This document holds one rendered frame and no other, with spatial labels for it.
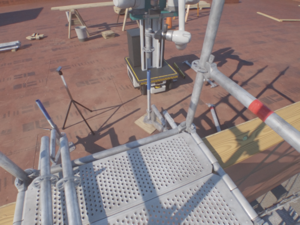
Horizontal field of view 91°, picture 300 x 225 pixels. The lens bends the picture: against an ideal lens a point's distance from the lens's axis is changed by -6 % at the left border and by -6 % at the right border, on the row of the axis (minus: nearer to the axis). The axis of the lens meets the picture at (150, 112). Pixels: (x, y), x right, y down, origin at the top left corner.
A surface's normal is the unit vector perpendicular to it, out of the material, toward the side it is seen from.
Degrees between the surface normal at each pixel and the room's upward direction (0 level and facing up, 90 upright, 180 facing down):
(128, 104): 0
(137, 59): 90
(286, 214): 0
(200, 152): 0
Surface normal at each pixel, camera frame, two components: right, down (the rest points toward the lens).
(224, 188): 0.00, -0.72
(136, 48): 0.34, 0.66
